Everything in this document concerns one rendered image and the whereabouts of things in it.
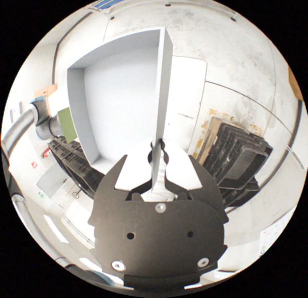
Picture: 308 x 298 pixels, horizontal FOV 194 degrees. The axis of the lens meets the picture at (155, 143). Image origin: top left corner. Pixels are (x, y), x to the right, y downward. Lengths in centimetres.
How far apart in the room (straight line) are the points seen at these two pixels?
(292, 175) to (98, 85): 263
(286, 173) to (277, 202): 57
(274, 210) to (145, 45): 271
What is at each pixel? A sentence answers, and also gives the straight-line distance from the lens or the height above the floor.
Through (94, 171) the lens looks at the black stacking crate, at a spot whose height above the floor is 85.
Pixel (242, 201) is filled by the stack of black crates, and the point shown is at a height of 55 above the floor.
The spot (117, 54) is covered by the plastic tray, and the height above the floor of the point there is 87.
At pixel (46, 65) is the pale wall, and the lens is 390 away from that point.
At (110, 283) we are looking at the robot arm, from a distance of 28.
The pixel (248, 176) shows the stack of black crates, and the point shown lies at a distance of 93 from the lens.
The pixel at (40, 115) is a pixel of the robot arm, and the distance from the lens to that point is 62.
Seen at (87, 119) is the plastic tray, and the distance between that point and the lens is 26.
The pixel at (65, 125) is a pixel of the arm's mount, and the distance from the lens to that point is 56.
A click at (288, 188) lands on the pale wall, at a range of 251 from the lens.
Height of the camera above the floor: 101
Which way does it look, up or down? 54 degrees down
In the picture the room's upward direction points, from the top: 151 degrees counter-clockwise
